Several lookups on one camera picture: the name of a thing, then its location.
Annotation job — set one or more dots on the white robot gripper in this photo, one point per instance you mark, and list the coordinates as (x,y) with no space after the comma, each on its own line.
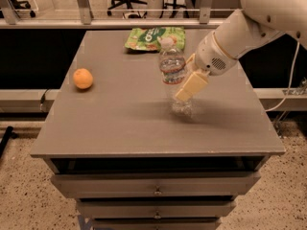
(209,57)

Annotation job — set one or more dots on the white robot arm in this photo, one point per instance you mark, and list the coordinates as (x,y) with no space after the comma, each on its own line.
(255,24)

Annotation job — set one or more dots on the orange fruit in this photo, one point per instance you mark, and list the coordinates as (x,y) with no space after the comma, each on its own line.
(82,78)

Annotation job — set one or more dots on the black pole on floor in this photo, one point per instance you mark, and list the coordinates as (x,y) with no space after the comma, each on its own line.
(7,135)

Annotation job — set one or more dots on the grey drawer cabinet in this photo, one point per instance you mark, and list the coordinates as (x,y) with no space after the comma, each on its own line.
(123,123)

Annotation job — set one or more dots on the middle grey drawer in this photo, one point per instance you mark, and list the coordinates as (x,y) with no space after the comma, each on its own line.
(155,209)

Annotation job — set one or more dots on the top grey drawer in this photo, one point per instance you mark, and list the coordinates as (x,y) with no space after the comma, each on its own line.
(158,185)

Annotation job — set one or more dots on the grey drawer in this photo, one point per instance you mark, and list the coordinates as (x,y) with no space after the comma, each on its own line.
(155,209)
(158,224)
(158,185)

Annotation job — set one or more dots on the black office chair left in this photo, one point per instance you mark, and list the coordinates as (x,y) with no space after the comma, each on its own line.
(23,5)

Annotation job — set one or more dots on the green snack bag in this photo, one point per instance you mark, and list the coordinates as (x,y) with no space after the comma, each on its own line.
(151,39)

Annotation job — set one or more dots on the metal railing frame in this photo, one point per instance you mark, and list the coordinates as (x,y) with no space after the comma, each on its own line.
(91,14)

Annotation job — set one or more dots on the clear plastic water bottle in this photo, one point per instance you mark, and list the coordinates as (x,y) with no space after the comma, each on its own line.
(173,72)

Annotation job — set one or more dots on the bottom grey drawer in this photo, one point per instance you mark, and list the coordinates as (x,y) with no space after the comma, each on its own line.
(158,224)

